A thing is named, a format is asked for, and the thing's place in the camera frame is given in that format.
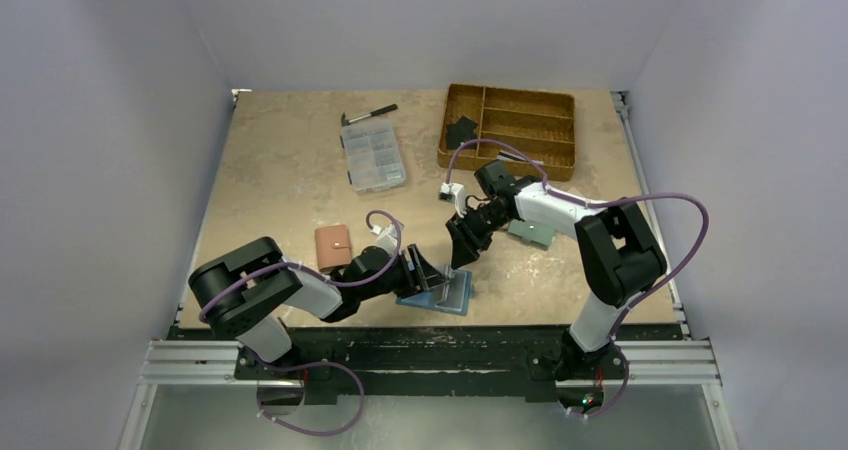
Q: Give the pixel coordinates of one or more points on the aluminium frame rail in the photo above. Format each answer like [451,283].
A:
[215,362]

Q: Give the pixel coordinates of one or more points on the pink leather card holder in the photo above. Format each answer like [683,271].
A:
[333,247]

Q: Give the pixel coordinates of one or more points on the clear plastic screw organizer box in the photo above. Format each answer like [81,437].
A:
[373,156]

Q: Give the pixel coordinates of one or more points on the claw hammer black handle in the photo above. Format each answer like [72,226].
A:
[345,121]

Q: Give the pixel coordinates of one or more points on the teal green card holder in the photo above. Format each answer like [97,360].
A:
[532,233]

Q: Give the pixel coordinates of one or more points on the black VIP credit card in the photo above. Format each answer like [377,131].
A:
[456,136]

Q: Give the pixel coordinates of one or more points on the blue leather card holder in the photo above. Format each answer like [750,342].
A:
[452,297]

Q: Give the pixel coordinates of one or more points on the black metal base rail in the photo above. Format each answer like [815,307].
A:
[319,374]

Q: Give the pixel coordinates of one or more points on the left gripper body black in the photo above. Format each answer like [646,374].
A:
[414,272]

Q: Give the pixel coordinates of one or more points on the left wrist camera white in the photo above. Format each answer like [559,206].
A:
[388,237]

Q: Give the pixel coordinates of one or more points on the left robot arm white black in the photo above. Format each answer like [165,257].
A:
[239,291]

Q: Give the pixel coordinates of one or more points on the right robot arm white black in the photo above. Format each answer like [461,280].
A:
[620,256]

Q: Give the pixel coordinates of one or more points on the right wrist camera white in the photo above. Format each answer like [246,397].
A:
[455,194]

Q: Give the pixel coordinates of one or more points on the grey striped card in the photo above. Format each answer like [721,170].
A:
[508,156]

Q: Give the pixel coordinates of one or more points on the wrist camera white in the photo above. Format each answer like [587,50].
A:
[388,237]
[455,194]

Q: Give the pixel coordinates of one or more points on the wicker cutlery tray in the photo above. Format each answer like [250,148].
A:
[540,124]

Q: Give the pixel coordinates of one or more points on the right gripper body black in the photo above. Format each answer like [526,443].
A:
[468,225]

